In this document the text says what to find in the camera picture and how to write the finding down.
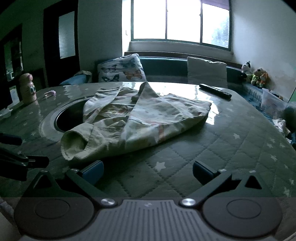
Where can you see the window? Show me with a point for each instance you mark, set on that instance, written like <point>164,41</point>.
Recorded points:
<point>180,20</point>

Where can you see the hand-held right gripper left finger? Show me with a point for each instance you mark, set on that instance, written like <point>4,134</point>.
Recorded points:
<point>92,172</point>

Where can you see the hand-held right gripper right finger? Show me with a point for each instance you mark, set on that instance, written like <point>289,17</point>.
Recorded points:
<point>203,172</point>

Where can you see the black and white plush toy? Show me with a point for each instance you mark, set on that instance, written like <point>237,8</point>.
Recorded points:
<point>246,69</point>

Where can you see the white pillow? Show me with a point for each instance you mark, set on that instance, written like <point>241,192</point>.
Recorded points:
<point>207,71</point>

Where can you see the pink cat face bottle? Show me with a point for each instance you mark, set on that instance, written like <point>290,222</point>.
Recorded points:
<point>27,88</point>

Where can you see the black remote control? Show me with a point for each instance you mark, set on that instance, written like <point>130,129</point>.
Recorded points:
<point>215,90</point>

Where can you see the crumpled white cloth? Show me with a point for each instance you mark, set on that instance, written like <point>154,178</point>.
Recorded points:
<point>281,126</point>

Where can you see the round black recessed cooktop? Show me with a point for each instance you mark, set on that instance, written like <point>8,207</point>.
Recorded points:
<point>67,118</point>

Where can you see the blue cushion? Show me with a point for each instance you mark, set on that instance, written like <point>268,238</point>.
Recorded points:
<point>74,78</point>

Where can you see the dark door with glass pane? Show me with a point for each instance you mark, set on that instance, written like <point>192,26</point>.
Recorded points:
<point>53,64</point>

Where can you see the orange plush toy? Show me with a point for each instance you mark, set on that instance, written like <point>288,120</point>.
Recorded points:
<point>264,80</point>

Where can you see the floral print shirt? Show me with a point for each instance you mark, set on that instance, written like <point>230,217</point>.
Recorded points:
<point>148,120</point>

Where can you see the teal sofa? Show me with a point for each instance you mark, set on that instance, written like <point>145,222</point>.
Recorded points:
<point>166,67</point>

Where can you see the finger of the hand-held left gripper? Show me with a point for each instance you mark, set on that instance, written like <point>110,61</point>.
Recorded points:
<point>10,139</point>
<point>38,161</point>

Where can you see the butterfly print pillow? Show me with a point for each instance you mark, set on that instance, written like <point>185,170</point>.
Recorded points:
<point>121,68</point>

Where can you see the dark glass cabinet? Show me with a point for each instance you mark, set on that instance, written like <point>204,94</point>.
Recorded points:
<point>12,58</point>

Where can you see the small pink object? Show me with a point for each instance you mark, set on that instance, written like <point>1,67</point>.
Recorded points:
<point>50,93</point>

